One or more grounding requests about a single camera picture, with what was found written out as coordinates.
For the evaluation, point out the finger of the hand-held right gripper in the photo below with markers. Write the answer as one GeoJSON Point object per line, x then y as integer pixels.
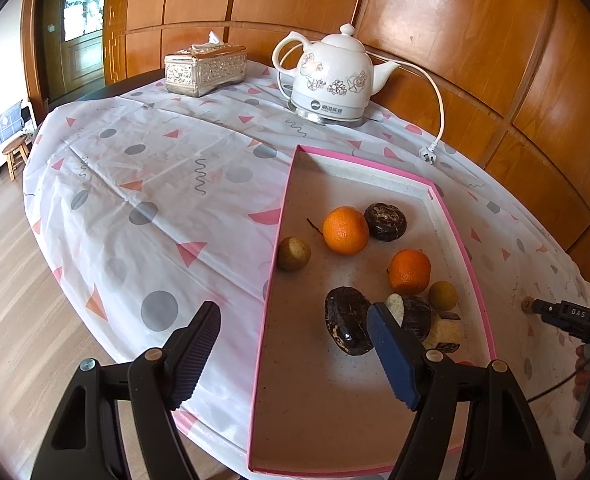
{"type": "Point", "coordinates": [547, 310]}

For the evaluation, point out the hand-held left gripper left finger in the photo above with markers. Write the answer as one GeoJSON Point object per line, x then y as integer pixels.
{"type": "Point", "coordinates": [195, 355]}

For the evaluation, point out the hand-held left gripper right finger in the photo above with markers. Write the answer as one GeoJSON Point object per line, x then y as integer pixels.
{"type": "Point", "coordinates": [392, 360]}

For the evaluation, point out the dark cut fruit half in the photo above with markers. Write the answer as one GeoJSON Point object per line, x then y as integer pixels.
{"type": "Point", "coordinates": [415, 315]}
{"type": "Point", "coordinates": [447, 332]}

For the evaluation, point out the pink-rimmed white tray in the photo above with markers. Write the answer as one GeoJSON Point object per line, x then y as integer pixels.
{"type": "Point", "coordinates": [335, 400]}

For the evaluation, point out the yellow-green longan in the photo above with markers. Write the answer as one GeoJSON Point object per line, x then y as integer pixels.
{"type": "Point", "coordinates": [293, 253]}
{"type": "Point", "coordinates": [443, 295]}

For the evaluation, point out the small orange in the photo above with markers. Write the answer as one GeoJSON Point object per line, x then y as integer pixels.
{"type": "Point", "coordinates": [410, 271]}

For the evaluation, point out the large orange with stem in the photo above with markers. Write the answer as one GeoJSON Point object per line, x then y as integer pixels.
{"type": "Point", "coordinates": [345, 230]}

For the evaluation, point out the person's right hand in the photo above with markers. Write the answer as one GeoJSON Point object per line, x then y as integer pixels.
{"type": "Point", "coordinates": [582, 367]}

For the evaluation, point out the white patterned tablecloth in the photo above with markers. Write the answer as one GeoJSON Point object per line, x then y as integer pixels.
{"type": "Point", "coordinates": [150, 170]}

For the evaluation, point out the silver kettle base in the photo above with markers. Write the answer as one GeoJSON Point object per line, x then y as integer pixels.
{"type": "Point", "coordinates": [325, 117]}

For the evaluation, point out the small wooden stool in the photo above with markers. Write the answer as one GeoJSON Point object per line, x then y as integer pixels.
{"type": "Point", "coordinates": [15, 147]}

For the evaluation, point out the silver embossed tissue box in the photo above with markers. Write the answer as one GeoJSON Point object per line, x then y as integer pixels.
{"type": "Point", "coordinates": [205, 72]}

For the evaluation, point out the white floral ceramic kettle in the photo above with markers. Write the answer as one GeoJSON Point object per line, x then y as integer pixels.
{"type": "Point", "coordinates": [325, 70]}

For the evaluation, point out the white tissue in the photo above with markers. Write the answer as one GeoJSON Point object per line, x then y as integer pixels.
{"type": "Point", "coordinates": [215, 38]}

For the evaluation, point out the wooden glass-panel door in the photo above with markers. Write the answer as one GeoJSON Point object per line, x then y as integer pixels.
{"type": "Point", "coordinates": [82, 10]}

